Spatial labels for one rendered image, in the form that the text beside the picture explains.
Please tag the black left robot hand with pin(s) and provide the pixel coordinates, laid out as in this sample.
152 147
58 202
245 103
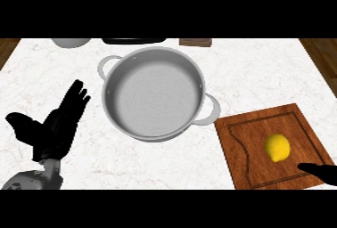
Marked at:
55 127

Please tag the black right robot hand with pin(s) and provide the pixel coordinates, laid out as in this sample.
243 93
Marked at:
324 172

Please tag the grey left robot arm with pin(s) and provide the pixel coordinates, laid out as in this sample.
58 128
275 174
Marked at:
37 178

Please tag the yellow lemon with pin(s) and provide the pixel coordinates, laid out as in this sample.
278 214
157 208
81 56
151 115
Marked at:
277 147

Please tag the brown wooden cutting board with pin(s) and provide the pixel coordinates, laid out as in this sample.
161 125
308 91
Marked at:
274 148

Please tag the grey round bowl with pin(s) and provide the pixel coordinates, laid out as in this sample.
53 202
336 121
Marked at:
71 42

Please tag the black flat pan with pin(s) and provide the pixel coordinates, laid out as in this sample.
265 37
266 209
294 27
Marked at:
133 40

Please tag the brown wooden block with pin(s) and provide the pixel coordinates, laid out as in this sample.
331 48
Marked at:
195 42

